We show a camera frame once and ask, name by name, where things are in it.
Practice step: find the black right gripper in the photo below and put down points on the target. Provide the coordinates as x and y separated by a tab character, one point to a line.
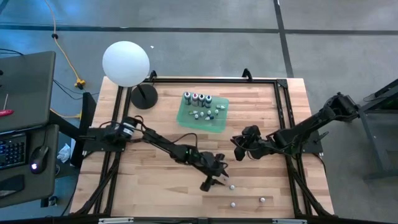
253	146

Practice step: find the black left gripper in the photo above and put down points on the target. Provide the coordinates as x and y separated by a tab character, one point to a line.
213	166

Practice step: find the blue food coloring bottle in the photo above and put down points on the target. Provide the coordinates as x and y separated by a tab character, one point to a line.
208	101

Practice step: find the black food coloring bottle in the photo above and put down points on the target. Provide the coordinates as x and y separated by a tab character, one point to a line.
201	100

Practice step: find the pink food coloring bottle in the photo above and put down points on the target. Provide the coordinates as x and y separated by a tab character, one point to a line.
195	99

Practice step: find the purple food coloring bottle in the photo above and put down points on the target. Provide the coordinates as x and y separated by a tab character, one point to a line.
187	98

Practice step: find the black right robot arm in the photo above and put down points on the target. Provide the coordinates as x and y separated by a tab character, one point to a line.
311	124

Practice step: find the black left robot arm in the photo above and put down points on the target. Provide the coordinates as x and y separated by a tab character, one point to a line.
161	143

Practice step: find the translucent green plastic tray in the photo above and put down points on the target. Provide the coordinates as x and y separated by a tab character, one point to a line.
214	125

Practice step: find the white globe lamp black base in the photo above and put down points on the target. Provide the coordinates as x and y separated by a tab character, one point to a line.
126	63

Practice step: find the grey metal side stand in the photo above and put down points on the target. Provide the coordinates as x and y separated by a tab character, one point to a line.
382	146

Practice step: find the black stand leg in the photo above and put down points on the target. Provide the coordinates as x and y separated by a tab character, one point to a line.
89	105

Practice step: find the white crumpled paper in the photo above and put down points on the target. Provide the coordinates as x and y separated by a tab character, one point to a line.
64	154

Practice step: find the dark grey desk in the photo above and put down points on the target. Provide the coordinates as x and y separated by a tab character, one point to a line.
51	186

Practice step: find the black computer mouse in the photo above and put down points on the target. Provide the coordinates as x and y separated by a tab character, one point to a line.
38	157

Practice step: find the black wrist rest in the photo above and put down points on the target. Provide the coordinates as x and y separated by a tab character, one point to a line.
11	186

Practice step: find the backlit black keyboard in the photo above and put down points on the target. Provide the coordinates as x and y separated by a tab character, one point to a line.
11	152

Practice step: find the black frame clamp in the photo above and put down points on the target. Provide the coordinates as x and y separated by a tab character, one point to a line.
247	74
153	75

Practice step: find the silver metal bracket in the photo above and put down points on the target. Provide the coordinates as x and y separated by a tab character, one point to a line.
115	220
289	221

